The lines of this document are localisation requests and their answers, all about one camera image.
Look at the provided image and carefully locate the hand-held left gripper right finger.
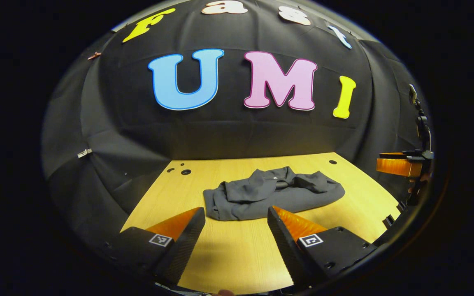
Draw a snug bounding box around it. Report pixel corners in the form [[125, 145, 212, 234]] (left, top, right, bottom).
[[267, 206, 379, 288]]

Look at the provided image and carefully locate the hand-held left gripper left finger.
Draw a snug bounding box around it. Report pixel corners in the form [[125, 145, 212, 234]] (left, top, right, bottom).
[[105, 207, 206, 286]]

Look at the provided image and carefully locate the grey button shirt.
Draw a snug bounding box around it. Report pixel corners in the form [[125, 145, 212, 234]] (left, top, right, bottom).
[[203, 166, 346, 222]]

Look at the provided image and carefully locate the black backdrop cloth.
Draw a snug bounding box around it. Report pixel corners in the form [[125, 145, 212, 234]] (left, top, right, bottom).
[[42, 0, 433, 268]]

